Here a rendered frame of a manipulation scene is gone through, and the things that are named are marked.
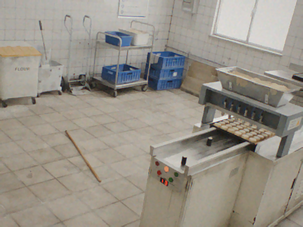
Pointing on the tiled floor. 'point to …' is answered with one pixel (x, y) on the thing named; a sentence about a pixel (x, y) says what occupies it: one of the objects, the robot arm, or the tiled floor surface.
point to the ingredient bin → (18, 70)
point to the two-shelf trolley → (119, 62)
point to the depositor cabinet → (267, 183)
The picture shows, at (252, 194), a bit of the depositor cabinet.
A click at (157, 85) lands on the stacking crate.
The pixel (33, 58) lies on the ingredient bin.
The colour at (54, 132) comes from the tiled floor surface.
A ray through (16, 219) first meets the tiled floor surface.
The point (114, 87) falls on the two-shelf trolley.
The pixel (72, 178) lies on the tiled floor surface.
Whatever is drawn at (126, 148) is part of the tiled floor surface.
